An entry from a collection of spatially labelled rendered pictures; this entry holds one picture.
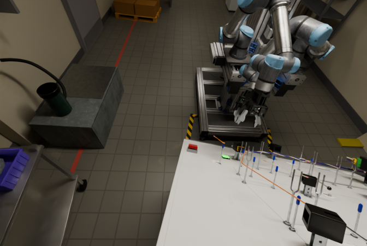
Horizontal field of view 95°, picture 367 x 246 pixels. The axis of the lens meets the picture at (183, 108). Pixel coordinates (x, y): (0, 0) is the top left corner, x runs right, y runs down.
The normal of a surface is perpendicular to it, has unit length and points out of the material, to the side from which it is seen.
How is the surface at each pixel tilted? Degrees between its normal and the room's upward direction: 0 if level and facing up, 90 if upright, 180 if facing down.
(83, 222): 0
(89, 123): 0
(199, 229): 49
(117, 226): 0
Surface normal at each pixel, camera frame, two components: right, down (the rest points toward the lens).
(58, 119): 0.07, -0.64
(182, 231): 0.18, -0.98
